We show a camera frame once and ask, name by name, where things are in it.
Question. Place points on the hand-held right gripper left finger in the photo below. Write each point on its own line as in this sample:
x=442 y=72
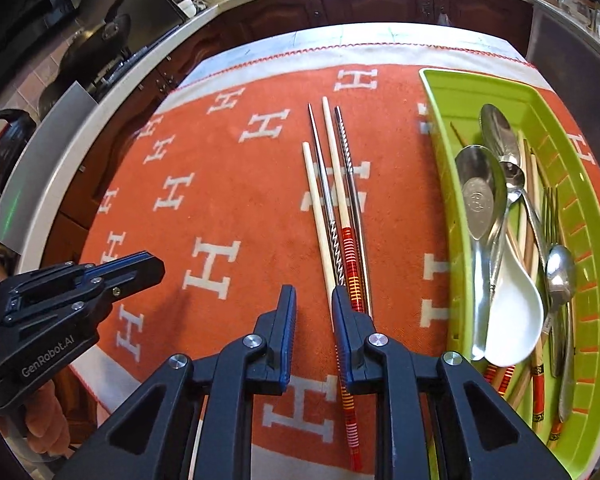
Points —
x=290 y=320

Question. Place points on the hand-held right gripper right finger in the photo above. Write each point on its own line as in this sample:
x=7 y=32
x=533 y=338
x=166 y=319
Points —
x=341 y=330

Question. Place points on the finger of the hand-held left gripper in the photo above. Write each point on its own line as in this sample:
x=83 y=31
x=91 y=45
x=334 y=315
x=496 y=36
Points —
x=110 y=263
x=140 y=272

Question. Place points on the metal chopstick twisted grip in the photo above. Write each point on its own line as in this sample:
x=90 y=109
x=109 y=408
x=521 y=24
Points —
x=325 y=200

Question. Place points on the small metal spoon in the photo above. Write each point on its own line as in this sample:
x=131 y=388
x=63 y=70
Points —
x=560 y=270
x=512 y=177

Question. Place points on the green plastic tray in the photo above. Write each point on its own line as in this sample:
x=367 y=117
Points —
x=545 y=110

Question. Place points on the person's left hand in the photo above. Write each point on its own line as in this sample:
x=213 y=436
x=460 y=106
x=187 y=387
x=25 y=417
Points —
x=50 y=420

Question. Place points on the orange printed blanket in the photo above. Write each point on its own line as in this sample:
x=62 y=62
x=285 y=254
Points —
x=230 y=185

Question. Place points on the metal chopstick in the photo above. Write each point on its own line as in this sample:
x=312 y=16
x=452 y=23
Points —
x=352 y=180

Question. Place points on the white ceramic spoon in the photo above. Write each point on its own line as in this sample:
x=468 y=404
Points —
x=515 y=320

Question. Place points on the large embossed metal spoon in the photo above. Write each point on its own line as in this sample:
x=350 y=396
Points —
x=480 y=195

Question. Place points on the bamboo chopstick red patterned end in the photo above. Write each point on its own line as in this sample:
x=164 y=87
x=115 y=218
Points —
x=555 y=432
x=537 y=390

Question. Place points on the frying pan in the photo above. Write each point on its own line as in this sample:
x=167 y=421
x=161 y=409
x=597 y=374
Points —
x=100 y=45

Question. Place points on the white cup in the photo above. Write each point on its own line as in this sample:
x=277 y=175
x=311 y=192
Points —
x=187 y=7

